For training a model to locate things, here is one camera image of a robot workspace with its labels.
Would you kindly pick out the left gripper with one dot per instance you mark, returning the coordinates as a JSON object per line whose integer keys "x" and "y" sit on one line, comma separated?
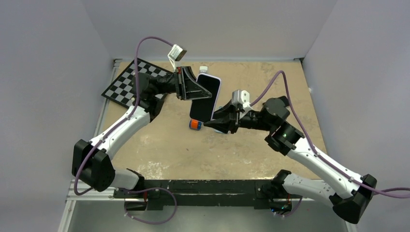
{"x": 186, "y": 87}

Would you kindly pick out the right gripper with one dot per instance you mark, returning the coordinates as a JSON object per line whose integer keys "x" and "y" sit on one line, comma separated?
{"x": 224, "y": 119}

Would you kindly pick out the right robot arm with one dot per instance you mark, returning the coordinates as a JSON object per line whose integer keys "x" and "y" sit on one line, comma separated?
{"x": 345, "y": 191}

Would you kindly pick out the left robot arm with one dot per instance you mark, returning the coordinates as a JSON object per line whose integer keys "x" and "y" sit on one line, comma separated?
{"x": 92, "y": 166}

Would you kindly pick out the white metronome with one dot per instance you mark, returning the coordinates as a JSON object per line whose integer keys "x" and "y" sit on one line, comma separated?
{"x": 203, "y": 69}

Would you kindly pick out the black white chessboard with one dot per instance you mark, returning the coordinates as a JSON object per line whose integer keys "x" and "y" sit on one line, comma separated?
{"x": 121, "y": 89}

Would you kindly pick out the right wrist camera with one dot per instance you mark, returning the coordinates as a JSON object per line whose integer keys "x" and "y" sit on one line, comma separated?
{"x": 241, "y": 98}

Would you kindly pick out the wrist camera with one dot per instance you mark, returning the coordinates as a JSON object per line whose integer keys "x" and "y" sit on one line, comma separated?
{"x": 175, "y": 55}
{"x": 241, "y": 98}

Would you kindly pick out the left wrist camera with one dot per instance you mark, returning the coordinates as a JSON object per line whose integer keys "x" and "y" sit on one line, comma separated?
{"x": 175, "y": 55}

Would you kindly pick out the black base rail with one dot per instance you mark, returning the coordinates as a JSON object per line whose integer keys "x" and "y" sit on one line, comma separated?
{"x": 256, "y": 193}

